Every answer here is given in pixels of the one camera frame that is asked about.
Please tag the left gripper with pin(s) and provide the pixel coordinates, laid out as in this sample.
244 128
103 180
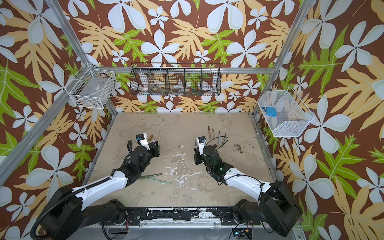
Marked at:
153 149

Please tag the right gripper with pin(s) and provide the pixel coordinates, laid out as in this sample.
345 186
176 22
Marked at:
197 156

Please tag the beige pen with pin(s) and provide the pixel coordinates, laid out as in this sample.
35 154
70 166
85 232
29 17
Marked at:
214 137

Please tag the light green pen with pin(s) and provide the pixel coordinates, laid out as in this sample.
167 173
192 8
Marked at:
160 181

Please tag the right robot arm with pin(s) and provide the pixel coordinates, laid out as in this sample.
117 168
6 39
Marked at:
274 205

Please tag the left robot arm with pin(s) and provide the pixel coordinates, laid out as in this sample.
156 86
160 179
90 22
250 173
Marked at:
72 209

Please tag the blue object in basket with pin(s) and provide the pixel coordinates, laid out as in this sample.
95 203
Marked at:
270 111

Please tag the white mesh basket right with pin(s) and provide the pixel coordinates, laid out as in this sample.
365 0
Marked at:
293 117

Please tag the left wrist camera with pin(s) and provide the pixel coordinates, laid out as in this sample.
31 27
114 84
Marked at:
142 140

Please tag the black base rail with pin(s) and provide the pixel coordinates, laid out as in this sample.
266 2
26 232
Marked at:
188 217

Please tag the black wire basket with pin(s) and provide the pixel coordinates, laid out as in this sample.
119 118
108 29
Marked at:
178 79

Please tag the white wire basket left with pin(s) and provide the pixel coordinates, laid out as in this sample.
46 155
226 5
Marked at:
92 88

